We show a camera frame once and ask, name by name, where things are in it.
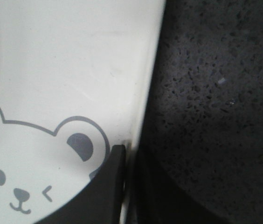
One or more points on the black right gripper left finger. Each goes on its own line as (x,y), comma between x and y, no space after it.
(101,200)

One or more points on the cream bear serving tray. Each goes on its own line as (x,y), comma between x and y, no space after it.
(74,82)

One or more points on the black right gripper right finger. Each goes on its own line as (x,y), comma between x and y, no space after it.
(159,200)

